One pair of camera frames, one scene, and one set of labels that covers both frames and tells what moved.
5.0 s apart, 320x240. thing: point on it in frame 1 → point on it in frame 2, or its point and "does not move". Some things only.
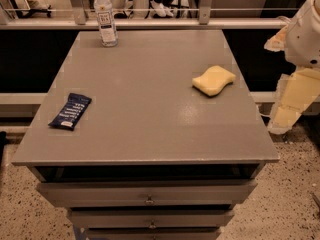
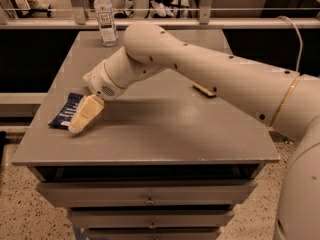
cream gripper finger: [295, 93] → [90, 106]
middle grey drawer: [148, 218] does not move
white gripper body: [302, 40] → [101, 81]
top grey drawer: [147, 193] does not move
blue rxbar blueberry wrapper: [70, 111] does not move
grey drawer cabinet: [156, 138] does not move
